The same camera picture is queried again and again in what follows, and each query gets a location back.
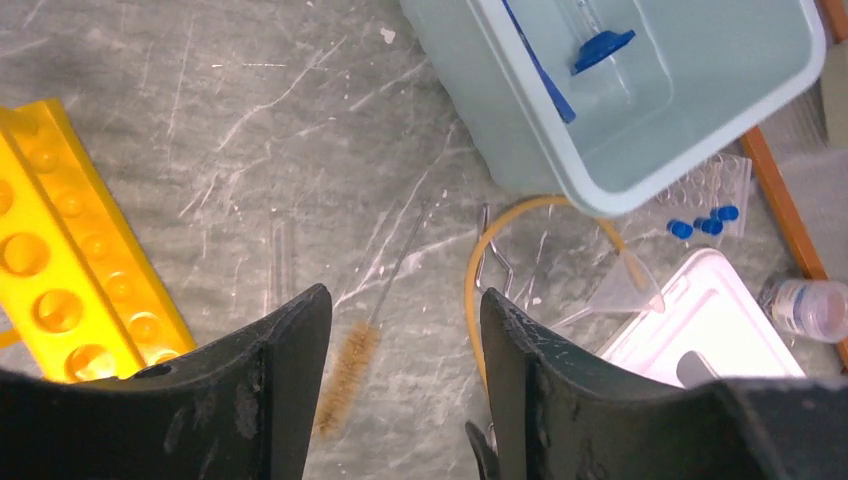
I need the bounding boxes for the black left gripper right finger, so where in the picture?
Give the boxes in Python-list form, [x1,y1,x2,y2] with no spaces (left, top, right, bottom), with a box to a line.
[465,289,847,479]

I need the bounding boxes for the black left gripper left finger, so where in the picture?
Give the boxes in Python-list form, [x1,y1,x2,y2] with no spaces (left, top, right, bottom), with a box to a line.
[1,284,332,479]

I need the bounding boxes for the brown test tube brush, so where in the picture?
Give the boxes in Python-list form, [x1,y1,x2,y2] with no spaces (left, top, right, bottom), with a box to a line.
[312,199,429,440]

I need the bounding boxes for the clear plastic funnel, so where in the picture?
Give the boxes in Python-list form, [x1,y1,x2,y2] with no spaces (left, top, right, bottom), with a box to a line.
[550,250,666,331]

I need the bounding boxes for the yellow rubber tubing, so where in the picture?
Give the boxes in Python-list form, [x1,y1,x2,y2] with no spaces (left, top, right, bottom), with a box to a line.
[463,195,665,393]

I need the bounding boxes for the metal crucible tongs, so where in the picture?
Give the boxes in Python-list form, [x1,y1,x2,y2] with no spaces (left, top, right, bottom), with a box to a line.
[475,202,517,299]

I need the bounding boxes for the blue safety glasses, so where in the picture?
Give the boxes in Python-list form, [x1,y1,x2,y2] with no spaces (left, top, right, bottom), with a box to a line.
[502,0,576,124]

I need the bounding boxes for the blue item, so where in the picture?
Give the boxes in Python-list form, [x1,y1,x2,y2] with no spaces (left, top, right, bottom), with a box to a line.
[571,30,636,75]

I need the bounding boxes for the blue capped test tube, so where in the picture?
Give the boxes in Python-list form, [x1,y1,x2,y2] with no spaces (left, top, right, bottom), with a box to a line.
[711,205,740,222]

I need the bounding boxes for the clear glass test tube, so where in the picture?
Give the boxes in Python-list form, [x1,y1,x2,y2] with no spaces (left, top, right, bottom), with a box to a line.
[266,212,297,313]

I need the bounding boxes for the white plastic bin lid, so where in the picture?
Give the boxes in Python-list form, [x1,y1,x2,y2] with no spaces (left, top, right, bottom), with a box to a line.
[597,248,805,388]

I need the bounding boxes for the yellow test tube rack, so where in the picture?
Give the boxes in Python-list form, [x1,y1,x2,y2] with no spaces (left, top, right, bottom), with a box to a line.
[1,99,196,383]

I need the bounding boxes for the clear round plastic container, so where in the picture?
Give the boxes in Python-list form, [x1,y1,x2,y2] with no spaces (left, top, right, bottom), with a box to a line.
[757,275,847,344]

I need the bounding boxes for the light green plastic bin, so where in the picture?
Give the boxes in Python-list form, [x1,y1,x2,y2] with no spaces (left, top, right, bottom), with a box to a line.
[401,1,826,217]

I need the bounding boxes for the orange wooden shelf rack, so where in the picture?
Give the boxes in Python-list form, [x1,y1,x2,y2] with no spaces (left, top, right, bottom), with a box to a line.
[740,1,847,375]

